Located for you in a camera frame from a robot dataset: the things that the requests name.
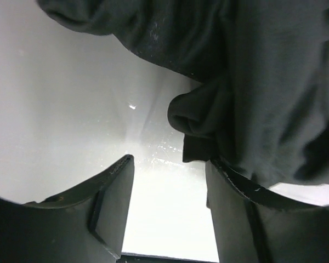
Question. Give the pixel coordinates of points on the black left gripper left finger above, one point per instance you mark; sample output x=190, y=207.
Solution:
x=85, y=223

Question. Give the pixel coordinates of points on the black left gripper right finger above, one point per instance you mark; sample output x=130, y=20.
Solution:
x=254, y=224

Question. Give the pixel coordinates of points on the black printed t-shirt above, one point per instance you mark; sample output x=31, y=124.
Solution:
x=263, y=66

